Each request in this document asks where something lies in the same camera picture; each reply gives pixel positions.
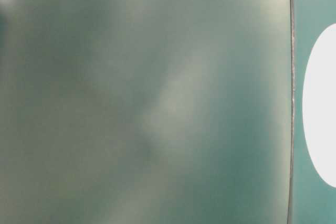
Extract white round bowl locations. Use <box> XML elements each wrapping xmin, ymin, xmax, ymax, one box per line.
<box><xmin>302</xmin><ymin>24</ymin><xmax>335</xmax><ymax>187</ymax></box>

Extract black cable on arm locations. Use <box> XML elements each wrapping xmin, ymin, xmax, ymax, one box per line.
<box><xmin>286</xmin><ymin>0</ymin><xmax>296</xmax><ymax>224</ymax></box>

